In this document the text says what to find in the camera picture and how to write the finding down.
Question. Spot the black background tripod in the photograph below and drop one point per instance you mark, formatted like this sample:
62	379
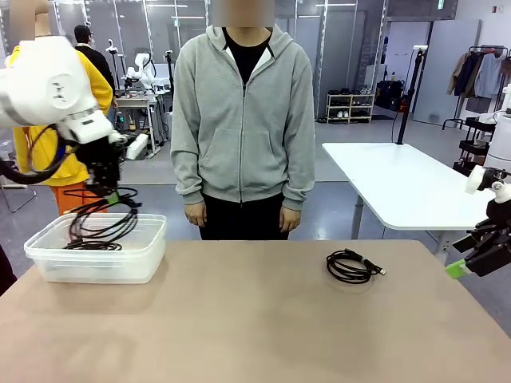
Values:
171	72

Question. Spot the black pole with white top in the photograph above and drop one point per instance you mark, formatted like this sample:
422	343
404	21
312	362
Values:
409	91

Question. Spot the black utility cart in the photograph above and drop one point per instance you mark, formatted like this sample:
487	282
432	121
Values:
473	151

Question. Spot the background workbench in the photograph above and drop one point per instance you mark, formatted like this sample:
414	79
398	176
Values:
137	104

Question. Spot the white rounded machine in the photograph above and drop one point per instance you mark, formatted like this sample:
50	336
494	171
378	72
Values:
503	147

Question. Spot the person's right forearm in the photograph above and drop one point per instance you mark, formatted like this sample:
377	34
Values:
187	175

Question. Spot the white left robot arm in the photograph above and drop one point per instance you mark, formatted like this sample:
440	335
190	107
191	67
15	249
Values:
44	88

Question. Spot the person's left forearm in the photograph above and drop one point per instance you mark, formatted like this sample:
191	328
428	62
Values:
297	179

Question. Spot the person's black trousers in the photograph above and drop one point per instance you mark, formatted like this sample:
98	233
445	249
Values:
243	219

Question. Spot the clear plastic storage container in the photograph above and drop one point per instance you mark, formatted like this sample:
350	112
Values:
96	263

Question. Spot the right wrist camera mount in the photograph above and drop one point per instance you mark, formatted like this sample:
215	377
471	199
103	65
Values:
499	185

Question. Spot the grey zip hoodie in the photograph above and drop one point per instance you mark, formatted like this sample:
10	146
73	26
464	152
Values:
239	119

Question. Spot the person's left hand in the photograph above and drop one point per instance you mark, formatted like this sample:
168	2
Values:
289	219

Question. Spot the person's right hand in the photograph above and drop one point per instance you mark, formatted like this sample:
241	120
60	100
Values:
195	215

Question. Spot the background person in black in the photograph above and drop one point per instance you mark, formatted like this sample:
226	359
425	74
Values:
96	64

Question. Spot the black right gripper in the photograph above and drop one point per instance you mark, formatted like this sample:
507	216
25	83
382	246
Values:
497	247

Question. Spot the mannequin orange trousers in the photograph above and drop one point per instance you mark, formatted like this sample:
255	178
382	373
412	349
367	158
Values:
66	199

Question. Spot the clothes rack with garments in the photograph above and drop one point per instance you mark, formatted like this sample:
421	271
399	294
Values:
479	76

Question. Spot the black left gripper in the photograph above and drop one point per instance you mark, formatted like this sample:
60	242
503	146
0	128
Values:
104	167

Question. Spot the metal folding chair frame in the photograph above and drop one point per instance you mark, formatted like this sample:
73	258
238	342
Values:
16	199

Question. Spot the wooden shoe rack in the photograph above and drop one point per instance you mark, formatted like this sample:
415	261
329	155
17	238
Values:
351	107

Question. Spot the dark rounded object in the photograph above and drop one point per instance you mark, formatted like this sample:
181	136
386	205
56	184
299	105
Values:
6	271

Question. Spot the beige mannequin neck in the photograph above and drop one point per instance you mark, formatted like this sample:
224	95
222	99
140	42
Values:
40	18

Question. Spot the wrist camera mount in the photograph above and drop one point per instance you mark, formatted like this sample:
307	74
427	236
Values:
117	137
499	185

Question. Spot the white side table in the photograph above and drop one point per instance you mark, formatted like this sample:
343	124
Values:
419	187

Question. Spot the black bags by wall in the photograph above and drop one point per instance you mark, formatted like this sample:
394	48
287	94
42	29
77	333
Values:
391	95

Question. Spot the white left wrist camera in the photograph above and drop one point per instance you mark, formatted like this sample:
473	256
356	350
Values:
137	147

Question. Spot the mannequin yellow hoodie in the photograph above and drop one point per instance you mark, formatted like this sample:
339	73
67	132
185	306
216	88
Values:
97	88

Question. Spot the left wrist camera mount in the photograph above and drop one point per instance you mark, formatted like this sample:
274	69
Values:
117	137

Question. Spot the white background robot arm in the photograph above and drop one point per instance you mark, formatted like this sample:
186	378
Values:
143	72

